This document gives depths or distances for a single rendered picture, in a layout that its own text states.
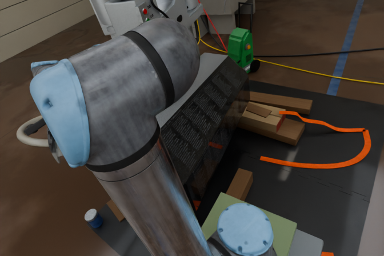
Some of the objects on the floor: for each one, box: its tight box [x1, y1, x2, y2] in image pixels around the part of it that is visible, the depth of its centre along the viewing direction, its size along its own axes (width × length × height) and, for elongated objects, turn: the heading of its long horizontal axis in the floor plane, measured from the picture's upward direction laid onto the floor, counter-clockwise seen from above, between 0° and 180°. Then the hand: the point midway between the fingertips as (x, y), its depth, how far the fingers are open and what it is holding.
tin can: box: [85, 209, 103, 228], centre depth 203 cm, size 10×10×13 cm
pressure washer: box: [227, 2, 260, 74], centre depth 318 cm, size 35×35×87 cm
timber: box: [226, 168, 253, 201], centre depth 197 cm, size 30×12×12 cm, turn 163°
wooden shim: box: [106, 199, 125, 222], centre depth 213 cm, size 25×10×2 cm, turn 57°
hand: (60, 156), depth 97 cm, fingers closed on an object, 5 cm apart
